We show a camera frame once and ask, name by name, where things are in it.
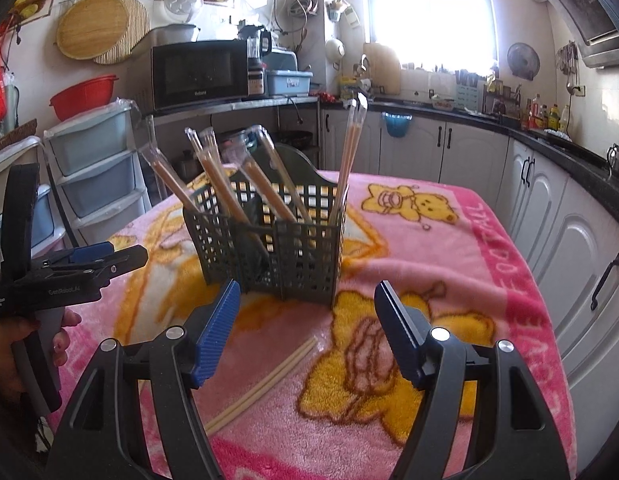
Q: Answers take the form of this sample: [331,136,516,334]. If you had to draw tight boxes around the white kitchen cabinets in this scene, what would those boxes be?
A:
[333,106,619,469]

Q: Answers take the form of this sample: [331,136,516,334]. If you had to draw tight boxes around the person's left hand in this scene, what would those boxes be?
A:
[0,308,83,403]

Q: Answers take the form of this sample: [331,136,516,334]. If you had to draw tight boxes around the plastic drawer tower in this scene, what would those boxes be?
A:
[43,99,150,245]
[0,136,66,271]

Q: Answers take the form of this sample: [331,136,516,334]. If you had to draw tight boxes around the metal shelf rack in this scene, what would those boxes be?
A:
[133,96,320,182]

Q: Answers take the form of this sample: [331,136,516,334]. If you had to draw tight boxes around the red plastic basin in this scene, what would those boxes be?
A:
[49,74,119,122]

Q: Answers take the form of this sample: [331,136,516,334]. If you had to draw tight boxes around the dark green utensil basket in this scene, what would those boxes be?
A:
[183,144,344,306]

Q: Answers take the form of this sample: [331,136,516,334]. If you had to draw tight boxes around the black microwave oven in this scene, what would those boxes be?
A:
[124,39,248,114]

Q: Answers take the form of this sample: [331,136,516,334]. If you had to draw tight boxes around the pink bear blanket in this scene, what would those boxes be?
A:
[46,168,579,480]

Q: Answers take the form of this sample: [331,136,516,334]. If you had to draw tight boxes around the round bamboo tray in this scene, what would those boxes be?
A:
[56,0,128,61]

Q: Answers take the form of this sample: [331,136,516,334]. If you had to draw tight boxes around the blue plastic box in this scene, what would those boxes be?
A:
[265,70,314,96]

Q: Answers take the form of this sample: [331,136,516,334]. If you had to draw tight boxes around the black blender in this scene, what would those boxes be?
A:
[238,25,272,98]

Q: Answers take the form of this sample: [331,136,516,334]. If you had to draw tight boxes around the blue hanging bag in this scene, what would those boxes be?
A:
[382,112,413,139]

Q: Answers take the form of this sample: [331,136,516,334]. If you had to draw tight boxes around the condiment bottles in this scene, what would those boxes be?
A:
[521,94,571,133]

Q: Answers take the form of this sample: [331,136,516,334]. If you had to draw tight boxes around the wooden cutting board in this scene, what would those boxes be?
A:
[363,42,401,96]

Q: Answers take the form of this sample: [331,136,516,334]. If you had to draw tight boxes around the black wall fan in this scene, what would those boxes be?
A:
[507,42,541,81]

